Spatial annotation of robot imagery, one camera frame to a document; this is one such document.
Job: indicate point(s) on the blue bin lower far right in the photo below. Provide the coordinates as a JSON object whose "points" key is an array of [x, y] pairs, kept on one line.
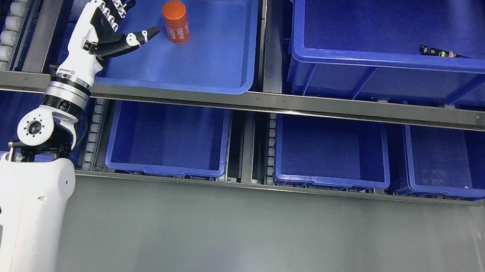
{"points": [[441, 162]]}

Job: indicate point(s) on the steel shelf rack frame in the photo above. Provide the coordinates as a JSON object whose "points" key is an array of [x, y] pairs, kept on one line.
{"points": [[253, 101]]}

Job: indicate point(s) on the blue bin lower right centre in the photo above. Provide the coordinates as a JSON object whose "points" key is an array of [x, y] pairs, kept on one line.
{"points": [[331, 153]]}

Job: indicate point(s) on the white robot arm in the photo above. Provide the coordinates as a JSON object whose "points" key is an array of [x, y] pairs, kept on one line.
{"points": [[37, 176]]}

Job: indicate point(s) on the blue bin lower middle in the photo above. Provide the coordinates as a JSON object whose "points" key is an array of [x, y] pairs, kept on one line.
{"points": [[168, 140]]}

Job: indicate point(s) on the large blue bin upper right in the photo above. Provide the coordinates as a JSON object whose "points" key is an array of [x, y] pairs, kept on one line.
{"points": [[369, 49]]}

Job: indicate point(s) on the small black electronic part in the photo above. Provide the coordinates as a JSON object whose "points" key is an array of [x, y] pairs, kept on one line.
{"points": [[427, 51]]}

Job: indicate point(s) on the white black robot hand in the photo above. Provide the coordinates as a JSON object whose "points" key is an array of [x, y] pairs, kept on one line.
{"points": [[97, 38]]}

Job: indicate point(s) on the orange cylindrical capacitor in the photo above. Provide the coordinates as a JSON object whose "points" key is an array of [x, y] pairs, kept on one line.
{"points": [[174, 13]]}

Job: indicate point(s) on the shallow blue tray bin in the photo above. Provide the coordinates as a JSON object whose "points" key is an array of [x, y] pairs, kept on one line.
{"points": [[219, 56]]}

